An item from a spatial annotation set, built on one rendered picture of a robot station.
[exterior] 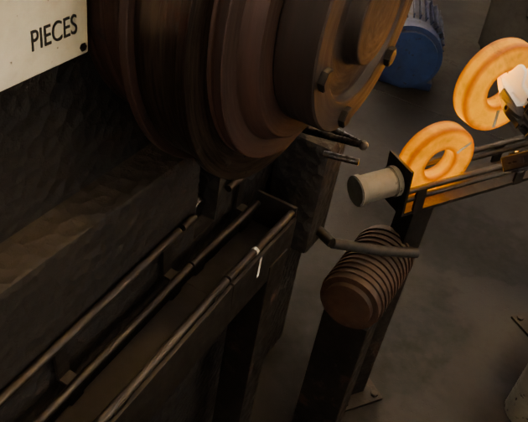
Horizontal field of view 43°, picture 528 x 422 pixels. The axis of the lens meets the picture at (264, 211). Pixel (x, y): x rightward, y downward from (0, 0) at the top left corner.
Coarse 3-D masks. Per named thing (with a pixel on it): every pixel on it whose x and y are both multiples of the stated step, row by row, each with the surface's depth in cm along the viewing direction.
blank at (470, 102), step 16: (496, 48) 106; (512, 48) 105; (480, 64) 106; (496, 64) 106; (512, 64) 107; (464, 80) 107; (480, 80) 107; (464, 96) 108; (480, 96) 109; (496, 96) 114; (464, 112) 110; (480, 112) 111; (496, 112) 113; (480, 128) 114
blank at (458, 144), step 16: (432, 128) 123; (448, 128) 123; (416, 144) 123; (432, 144) 123; (448, 144) 125; (464, 144) 127; (416, 160) 124; (448, 160) 130; (464, 160) 130; (416, 176) 127; (432, 176) 130; (448, 176) 131
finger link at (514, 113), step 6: (504, 90) 106; (504, 96) 106; (504, 102) 105; (510, 102) 105; (504, 108) 105; (510, 108) 104; (516, 108) 104; (522, 108) 105; (510, 114) 104; (516, 114) 103; (522, 114) 105; (510, 120) 104; (516, 120) 103; (516, 126) 103; (522, 126) 104
